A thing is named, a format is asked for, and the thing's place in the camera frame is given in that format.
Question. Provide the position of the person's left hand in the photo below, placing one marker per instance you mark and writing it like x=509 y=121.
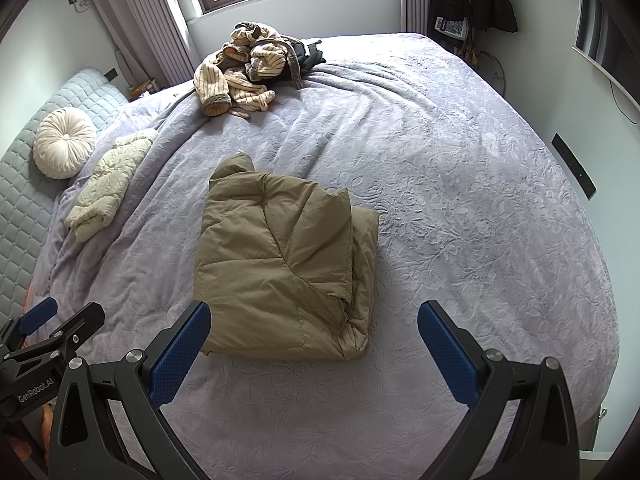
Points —
x=47 y=414

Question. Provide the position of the black garment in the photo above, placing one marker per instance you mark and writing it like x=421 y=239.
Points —
x=312 y=55

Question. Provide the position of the khaki puffer jacket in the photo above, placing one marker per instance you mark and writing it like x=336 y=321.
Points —
x=280 y=260

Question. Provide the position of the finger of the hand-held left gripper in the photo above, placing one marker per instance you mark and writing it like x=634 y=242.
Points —
x=82 y=322
x=37 y=316

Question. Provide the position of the bedside clutter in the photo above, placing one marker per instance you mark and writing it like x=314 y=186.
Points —
x=141 y=87

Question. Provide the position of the wall-mounted television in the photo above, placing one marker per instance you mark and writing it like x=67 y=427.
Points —
x=607 y=35

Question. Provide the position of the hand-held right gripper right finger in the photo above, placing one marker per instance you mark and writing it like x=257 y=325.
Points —
x=445 y=347

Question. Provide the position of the black wall switch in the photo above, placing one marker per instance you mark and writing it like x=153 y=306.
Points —
x=111 y=74

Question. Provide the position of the round cream pillow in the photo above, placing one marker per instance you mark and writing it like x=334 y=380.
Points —
x=64 y=142

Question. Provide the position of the bed with lavender blanket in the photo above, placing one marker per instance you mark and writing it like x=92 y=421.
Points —
x=450 y=210

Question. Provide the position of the black bar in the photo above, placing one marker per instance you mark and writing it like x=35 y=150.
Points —
x=575 y=167

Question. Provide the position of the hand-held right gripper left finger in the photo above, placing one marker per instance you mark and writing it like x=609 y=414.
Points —
x=182 y=350

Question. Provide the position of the grey quilted headboard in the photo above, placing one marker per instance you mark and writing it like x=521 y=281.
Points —
x=25 y=210

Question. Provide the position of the standing fan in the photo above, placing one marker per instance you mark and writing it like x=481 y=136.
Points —
x=494 y=72

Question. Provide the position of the cream quilted jacket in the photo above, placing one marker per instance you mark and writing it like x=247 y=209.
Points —
x=107 y=180

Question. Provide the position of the beige striped garment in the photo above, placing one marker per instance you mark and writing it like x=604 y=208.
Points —
x=215 y=80

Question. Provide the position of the printed bag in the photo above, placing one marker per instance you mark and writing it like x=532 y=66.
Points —
x=451 y=27

